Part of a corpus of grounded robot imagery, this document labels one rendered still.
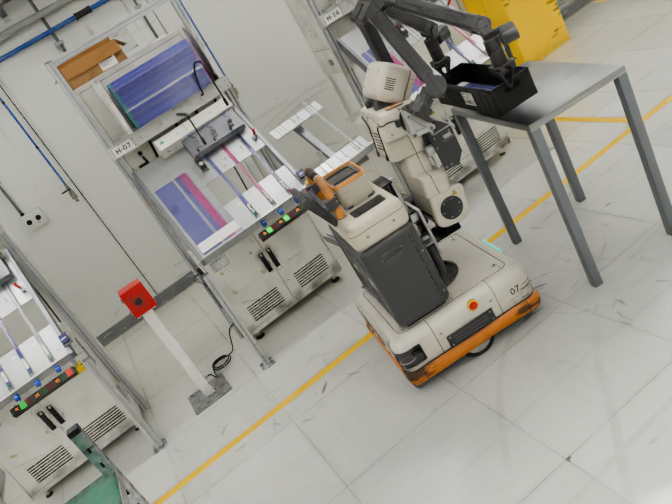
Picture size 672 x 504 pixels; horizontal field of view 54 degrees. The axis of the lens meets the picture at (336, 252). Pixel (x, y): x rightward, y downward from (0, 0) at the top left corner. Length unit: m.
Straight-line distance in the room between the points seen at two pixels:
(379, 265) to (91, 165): 3.13
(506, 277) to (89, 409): 2.36
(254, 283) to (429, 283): 1.45
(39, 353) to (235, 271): 1.11
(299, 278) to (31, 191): 2.23
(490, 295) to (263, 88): 3.24
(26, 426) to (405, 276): 2.25
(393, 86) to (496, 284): 0.91
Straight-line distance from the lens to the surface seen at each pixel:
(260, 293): 3.90
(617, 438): 2.39
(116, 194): 5.30
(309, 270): 3.98
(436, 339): 2.77
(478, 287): 2.80
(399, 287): 2.66
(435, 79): 2.54
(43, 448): 4.01
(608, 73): 2.83
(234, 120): 3.80
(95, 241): 5.34
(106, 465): 1.75
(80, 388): 3.88
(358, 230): 2.52
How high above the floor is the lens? 1.73
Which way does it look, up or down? 23 degrees down
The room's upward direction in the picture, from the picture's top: 31 degrees counter-clockwise
